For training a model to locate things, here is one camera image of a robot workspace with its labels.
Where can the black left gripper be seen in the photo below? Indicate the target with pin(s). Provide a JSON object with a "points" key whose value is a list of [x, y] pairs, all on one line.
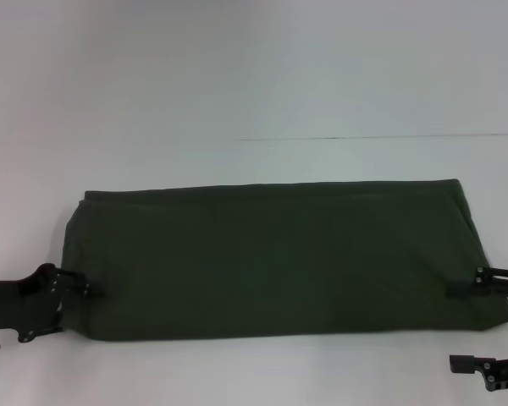
{"points": [[21, 300]]}

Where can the dark green shirt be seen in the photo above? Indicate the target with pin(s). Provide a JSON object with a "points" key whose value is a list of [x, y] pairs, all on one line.
{"points": [[279, 262]]}

